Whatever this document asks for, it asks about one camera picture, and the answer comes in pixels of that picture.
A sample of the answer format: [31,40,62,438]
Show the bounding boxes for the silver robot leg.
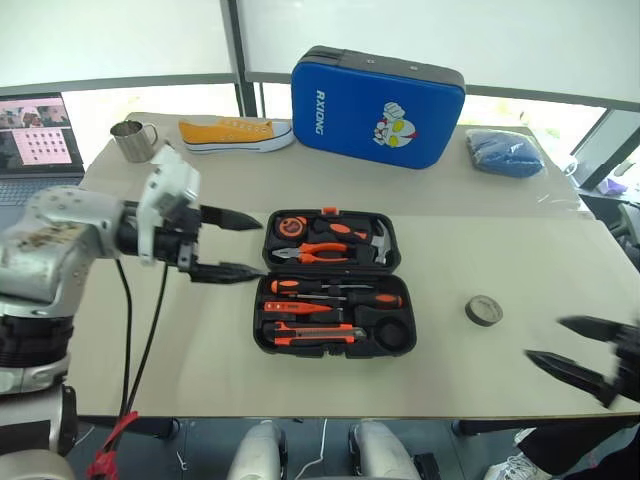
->
[348,421,421,480]
[227,421,290,480]

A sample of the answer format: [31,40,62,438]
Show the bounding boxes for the phillips screwdriver black orange handle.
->
[287,291,404,310]

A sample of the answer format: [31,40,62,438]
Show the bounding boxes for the yellow canvas sneaker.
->
[178,118,295,154]

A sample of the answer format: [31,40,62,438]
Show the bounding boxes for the orange tester pen screwdriver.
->
[263,299,344,316]

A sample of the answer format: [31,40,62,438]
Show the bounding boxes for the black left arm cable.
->
[114,257,134,417]
[124,262,169,417]

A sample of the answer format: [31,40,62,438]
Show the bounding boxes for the white sneaker of bystander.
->
[483,452,551,480]

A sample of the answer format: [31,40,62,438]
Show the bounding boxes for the dark trouser leg of bystander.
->
[514,417,640,480]

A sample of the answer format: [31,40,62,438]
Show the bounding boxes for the black office chair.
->
[578,192,640,274]

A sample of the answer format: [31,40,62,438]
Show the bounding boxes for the black tool case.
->
[252,207,419,359]

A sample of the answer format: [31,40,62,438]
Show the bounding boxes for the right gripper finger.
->
[524,350,620,409]
[557,315,624,344]

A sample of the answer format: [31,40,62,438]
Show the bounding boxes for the orange handled pliers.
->
[272,242,351,265]

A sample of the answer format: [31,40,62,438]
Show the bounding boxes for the flathead screwdriver orange black handle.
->
[270,279,374,295]

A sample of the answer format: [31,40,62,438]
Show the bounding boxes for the grey electrical tape roll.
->
[464,295,505,327]

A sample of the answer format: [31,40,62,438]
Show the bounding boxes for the black orange utility knife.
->
[272,321,369,348]

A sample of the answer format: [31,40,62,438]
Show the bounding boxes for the silver robot left leg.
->
[227,421,290,480]

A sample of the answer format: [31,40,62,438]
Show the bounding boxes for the red tape cable tie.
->
[86,410,139,480]

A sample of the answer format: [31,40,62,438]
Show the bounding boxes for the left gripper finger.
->
[189,260,267,286]
[199,204,264,233]

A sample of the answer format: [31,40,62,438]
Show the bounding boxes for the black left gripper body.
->
[153,192,204,274]

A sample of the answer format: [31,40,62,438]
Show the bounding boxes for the blue RXIONG cartoon case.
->
[290,45,467,170]

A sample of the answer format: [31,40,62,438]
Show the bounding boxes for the open grey laptop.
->
[0,93,86,221]

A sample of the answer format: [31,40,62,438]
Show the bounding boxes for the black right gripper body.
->
[610,319,640,400]

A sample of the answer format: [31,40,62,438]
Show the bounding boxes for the orange black tape measure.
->
[277,217,307,241]

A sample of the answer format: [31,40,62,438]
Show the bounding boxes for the grey window frame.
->
[0,0,640,121]

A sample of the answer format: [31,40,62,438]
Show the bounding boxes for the stainless steel mug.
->
[109,120,160,164]

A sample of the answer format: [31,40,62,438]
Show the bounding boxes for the claw hammer orange black grip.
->
[313,217,396,265]

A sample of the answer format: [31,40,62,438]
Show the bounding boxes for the black table foot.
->
[452,418,569,436]
[74,415,182,441]

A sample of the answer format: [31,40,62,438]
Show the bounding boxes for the blue cloth in plastic bag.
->
[464,128,545,180]

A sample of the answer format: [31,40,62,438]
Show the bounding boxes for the silver robot right leg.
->
[348,421,421,480]

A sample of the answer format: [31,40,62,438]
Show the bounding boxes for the thin white cable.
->
[302,418,330,472]

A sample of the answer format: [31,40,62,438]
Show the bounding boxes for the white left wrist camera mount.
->
[135,142,202,266]

